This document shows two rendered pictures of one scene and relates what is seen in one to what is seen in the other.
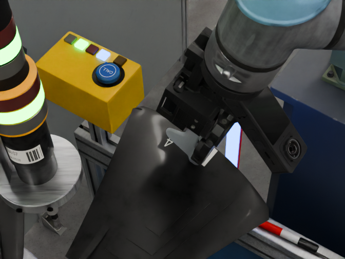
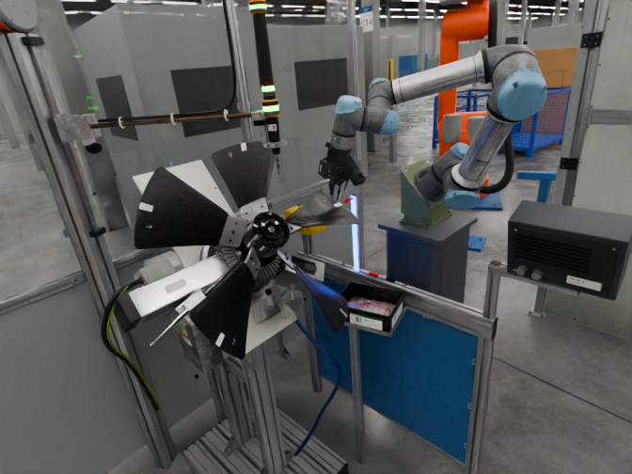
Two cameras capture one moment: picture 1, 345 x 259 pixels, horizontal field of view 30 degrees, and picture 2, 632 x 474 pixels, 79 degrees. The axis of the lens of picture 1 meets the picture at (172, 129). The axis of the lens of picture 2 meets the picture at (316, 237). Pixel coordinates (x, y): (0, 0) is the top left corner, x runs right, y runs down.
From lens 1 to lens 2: 0.88 m
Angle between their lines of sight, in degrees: 31
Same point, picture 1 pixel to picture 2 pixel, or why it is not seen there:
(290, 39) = (349, 120)
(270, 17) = (342, 111)
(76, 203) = (299, 348)
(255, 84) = (343, 144)
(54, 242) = (285, 363)
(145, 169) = (314, 205)
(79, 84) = not seen: hidden behind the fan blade
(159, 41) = not seen: hidden behind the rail
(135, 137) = (313, 198)
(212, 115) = (334, 165)
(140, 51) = not seen: hidden behind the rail
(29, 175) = (272, 137)
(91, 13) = (315, 243)
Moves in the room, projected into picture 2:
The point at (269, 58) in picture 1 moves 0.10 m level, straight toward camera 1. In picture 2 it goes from (345, 129) to (335, 135)
